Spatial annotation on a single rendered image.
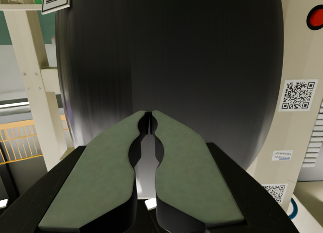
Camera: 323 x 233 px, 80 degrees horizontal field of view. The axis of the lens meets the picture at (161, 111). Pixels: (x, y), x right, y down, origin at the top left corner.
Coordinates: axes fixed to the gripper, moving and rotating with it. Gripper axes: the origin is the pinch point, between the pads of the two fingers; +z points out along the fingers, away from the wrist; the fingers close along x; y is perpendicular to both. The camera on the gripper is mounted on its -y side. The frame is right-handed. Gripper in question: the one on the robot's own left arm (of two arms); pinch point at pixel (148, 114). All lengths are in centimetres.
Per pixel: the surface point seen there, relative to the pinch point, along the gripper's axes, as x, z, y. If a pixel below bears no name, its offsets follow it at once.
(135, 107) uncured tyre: -1.9, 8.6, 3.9
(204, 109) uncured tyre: 6.0, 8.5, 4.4
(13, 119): -356, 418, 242
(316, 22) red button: 32.3, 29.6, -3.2
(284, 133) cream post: 31.9, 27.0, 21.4
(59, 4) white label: -10.0, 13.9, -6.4
